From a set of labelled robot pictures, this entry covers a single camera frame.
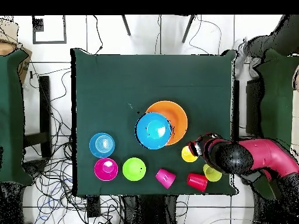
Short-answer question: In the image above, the black metal frame bar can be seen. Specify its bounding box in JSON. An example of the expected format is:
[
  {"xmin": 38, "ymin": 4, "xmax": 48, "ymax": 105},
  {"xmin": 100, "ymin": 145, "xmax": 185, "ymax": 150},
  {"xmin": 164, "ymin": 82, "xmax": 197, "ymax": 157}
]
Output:
[{"xmin": 24, "ymin": 75, "xmax": 53, "ymax": 159}]

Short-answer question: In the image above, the pale yellow cup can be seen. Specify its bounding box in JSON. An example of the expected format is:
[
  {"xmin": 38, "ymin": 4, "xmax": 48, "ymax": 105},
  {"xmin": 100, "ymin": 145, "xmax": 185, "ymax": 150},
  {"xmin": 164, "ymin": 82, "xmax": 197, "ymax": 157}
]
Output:
[{"xmin": 202, "ymin": 163, "xmax": 223, "ymax": 183}]

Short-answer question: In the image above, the green bowl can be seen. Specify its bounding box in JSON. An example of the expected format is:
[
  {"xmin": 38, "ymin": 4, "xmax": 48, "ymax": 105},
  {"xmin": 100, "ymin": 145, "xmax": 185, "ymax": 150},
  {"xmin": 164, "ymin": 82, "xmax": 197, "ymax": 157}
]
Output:
[{"xmin": 122, "ymin": 157, "xmax": 147, "ymax": 182}]

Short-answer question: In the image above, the dark green table cloth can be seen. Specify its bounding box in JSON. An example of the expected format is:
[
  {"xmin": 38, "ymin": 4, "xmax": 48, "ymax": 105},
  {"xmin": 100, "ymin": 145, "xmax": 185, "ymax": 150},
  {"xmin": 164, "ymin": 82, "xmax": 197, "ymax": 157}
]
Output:
[{"xmin": 70, "ymin": 48, "xmax": 239, "ymax": 197}]

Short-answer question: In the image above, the large orange bowl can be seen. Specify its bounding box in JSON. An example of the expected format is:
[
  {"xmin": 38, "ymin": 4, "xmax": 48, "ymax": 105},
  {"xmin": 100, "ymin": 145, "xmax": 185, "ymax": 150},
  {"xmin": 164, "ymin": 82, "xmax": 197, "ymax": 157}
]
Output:
[{"xmin": 145, "ymin": 100, "xmax": 189, "ymax": 146}]

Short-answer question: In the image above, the camera tripod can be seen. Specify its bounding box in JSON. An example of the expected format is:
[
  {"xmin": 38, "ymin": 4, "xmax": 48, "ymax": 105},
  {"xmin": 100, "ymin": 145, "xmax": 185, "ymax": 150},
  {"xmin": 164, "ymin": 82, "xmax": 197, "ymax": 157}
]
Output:
[{"xmin": 120, "ymin": 14, "xmax": 195, "ymax": 44}]

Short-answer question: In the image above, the pink bowl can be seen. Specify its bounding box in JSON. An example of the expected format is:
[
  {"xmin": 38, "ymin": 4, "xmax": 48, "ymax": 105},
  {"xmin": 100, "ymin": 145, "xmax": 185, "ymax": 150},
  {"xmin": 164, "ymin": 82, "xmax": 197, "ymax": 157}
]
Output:
[{"xmin": 93, "ymin": 157, "xmax": 119, "ymax": 182}]

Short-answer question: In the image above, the black computer case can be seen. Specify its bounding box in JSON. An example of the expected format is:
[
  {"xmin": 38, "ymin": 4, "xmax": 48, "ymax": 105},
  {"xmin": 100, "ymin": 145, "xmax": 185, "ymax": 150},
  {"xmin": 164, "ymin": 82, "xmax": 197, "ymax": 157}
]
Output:
[{"xmin": 245, "ymin": 78, "xmax": 263, "ymax": 136}]

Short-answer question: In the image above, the person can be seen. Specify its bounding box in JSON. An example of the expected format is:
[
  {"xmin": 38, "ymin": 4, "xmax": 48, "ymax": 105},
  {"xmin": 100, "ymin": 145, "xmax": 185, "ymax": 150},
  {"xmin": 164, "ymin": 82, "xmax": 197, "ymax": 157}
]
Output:
[{"xmin": 237, "ymin": 14, "xmax": 299, "ymax": 92}]

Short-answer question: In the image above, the pink cup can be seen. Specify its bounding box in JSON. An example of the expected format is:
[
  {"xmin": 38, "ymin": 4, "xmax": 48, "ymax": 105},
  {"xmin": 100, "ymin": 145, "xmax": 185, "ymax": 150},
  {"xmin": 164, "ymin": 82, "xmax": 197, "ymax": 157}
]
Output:
[{"xmin": 155, "ymin": 168, "xmax": 177, "ymax": 190}]

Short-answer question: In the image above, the red cup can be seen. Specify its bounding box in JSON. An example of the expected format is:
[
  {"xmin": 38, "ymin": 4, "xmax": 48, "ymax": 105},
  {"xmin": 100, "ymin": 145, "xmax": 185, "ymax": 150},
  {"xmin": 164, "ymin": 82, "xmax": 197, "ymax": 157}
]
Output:
[{"xmin": 186, "ymin": 172, "xmax": 208, "ymax": 193}]

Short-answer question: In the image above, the large blue bowl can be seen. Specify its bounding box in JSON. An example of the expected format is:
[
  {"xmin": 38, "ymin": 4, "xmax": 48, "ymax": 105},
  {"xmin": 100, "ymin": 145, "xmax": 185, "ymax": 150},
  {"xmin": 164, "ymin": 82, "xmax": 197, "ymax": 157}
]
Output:
[{"xmin": 134, "ymin": 112, "xmax": 173, "ymax": 151}]

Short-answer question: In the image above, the green cloth side table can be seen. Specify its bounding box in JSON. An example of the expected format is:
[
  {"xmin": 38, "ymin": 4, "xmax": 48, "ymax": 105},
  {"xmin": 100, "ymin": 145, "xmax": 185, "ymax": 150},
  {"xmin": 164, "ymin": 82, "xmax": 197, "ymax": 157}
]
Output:
[
  {"xmin": 254, "ymin": 50, "xmax": 299, "ymax": 201},
  {"xmin": 0, "ymin": 50, "xmax": 33, "ymax": 187}
]

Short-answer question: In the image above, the grey chair base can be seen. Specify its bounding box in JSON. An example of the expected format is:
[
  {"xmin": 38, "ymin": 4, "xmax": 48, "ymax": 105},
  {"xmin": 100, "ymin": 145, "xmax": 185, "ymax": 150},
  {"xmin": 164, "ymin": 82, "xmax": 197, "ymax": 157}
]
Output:
[
  {"xmin": 240, "ymin": 173, "xmax": 262, "ymax": 186},
  {"xmin": 22, "ymin": 159, "xmax": 48, "ymax": 179}
]

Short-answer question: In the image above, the black cable with plug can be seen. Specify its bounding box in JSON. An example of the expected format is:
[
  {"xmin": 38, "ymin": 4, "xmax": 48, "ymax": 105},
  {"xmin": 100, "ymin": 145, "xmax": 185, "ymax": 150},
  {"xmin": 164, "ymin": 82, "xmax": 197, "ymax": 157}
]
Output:
[{"xmin": 92, "ymin": 15, "xmax": 104, "ymax": 55}]

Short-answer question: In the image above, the cardboard box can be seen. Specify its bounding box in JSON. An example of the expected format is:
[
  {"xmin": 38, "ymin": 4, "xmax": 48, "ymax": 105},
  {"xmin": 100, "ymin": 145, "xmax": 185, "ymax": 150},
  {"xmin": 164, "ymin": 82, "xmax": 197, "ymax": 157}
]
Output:
[{"xmin": 0, "ymin": 19, "xmax": 33, "ymax": 85}]

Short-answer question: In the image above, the small yellow orange cup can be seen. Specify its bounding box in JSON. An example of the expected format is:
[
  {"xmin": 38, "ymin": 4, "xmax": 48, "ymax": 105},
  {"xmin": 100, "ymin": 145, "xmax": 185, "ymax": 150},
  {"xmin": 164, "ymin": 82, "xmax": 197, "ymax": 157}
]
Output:
[{"xmin": 181, "ymin": 145, "xmax": 199, "ymax": 163}]

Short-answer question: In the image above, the black square floor frame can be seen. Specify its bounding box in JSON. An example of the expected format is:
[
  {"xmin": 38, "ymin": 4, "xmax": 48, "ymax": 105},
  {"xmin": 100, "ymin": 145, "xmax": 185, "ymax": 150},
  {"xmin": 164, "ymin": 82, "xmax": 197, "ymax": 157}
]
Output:
[{"xmin": 32, "ymin": 15, "xmax": 67, "ymax": 44}]

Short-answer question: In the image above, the light blue shallow bowl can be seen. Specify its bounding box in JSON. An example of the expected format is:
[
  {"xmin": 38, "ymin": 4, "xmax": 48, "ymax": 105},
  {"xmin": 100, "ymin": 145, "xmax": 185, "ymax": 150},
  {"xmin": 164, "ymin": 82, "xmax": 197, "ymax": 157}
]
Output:
[{"xmin": 89, "ymin": 132, "xmax": 116, "ymax": 159}]

